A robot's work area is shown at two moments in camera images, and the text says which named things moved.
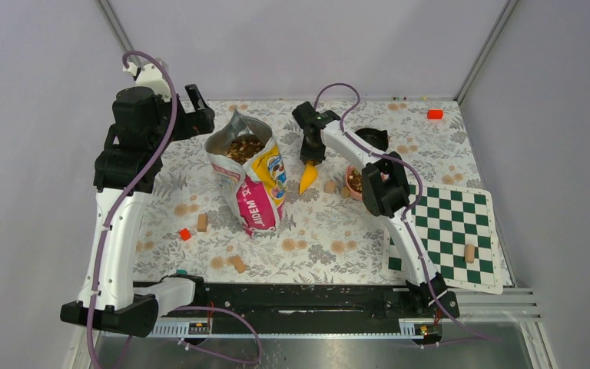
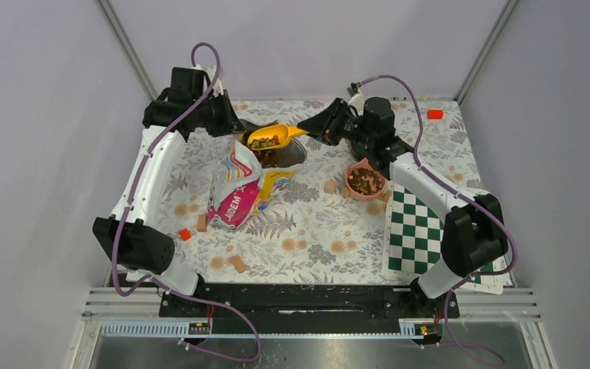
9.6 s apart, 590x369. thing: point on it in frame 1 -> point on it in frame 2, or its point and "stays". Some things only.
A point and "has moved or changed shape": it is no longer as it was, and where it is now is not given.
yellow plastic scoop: x=309 y=175 -> x=272 y=137
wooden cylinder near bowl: x=329 y=187 stays
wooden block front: x=239 y=265 stays
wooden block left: x=202 y=222 stays
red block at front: x=185 y=234 stays
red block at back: x=435 y=114 stays
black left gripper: x=197 y=122 -> x=230 y=123
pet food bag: x=250 y=171 has moved or changed shape
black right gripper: x=306 y=154 -> x=325 y=126
